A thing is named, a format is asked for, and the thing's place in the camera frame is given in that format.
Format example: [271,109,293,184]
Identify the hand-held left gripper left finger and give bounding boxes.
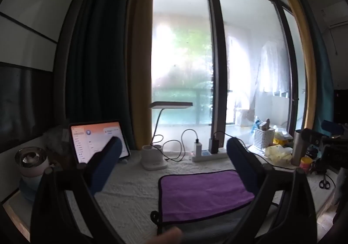
[30,136,134,244]

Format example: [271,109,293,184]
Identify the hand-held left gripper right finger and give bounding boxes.
[226,137,318,244]

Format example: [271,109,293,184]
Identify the purple towel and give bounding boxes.
[158,170,256,224]

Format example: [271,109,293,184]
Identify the person's left hand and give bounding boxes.
[145,226,183,244]

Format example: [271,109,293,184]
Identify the yellow jar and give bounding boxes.
[300,156,314,173]

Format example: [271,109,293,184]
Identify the tablet with lit screen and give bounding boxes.
[68,120,131,164]

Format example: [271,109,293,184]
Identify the white power strip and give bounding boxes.
[191,148,228,162]

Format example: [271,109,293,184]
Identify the steel tumbler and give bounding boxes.
[291,129,307,166]

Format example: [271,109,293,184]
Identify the white woven basket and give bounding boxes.
[254,127,276,149]

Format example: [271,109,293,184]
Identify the black scissors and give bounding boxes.
[319,173,331,189]

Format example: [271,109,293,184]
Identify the yellow plastic bag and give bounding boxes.
[264,144,294,163]

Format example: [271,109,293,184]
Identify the white quilted table cover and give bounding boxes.
[65,149,336,236]

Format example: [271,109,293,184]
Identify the white desk lamp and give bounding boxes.
[141,101,193,171]

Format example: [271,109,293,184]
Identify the pink steel-lined cup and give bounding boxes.
[14,146,50,180]

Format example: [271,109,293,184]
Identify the teal curtain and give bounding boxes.
[294,0,335,131]

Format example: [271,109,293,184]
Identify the hanging white garment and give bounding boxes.
[258,40,289,98]

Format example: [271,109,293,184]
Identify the yellow curtain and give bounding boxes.
[273,0,318,131]
[126,0,159,150]

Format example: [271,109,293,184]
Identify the dark green curtain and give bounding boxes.
[54,0,138,149]

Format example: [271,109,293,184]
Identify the white air conditioner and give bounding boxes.
[320,1,348,29]

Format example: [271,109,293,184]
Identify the black charging cable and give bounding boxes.
[151,129,199,162]

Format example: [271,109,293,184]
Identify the black window frame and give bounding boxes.
[155,0,309,149]

